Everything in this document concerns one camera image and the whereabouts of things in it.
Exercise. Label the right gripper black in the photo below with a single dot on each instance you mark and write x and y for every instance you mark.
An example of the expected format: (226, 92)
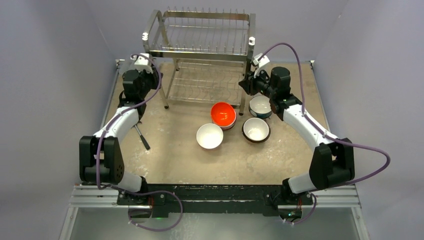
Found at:
(249, 84)

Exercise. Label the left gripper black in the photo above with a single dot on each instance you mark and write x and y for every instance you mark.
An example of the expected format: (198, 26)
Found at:
(154, 77)

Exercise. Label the orange bowl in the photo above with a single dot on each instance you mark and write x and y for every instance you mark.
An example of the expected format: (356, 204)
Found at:
(222, 110)

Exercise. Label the stainless steel dish rack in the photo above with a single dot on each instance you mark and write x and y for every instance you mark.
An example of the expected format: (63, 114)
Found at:
(211, 52)

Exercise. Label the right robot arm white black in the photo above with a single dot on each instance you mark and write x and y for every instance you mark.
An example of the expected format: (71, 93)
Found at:
(333, 158)

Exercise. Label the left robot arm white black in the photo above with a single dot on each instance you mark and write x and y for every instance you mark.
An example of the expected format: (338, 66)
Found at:
(100, 156)

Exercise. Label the white bowl teal outside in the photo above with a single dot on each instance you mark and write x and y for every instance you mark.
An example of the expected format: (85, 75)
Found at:
(259, 107)

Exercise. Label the white bowl brown outside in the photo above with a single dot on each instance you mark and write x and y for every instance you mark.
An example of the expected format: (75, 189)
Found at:
(256, 130)

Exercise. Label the white bowl red patterned outside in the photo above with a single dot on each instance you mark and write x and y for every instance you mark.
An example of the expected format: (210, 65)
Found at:
(224, 124)

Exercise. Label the black hammer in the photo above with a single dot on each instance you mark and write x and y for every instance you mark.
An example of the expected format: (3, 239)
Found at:
(142, 138)

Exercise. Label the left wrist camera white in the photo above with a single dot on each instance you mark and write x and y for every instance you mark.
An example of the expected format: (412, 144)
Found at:
(142, 62)

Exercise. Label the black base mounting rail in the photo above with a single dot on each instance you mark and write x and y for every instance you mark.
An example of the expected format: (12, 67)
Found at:
(266, 200)

